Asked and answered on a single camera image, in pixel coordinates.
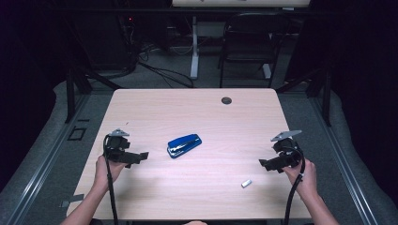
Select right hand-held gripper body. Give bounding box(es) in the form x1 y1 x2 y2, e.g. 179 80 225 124
269 129 304 170

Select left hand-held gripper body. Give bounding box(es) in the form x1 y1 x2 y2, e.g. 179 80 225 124
104 128 141 165

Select blue stapler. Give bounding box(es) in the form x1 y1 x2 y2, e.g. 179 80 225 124
166 133 203 159

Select person's left hand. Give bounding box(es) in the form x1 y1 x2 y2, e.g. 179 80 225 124
94 155 129 192

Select person's right hand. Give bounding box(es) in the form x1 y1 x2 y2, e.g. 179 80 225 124
283 157 319 202

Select black metal stand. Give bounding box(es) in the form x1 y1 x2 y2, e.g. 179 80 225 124
64 66 122 124
274 66 333 128

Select black folding chair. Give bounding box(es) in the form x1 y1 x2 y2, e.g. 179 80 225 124
218 12 291 89

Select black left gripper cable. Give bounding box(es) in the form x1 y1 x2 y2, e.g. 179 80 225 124
102 134 120 225

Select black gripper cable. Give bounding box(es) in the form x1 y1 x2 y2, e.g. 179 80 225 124
283 149 306 225
102 134 120 225

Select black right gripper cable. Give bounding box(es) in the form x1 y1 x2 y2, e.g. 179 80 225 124
283 149 306 225

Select black floor cables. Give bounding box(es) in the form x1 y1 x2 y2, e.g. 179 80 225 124
136 43 195 89

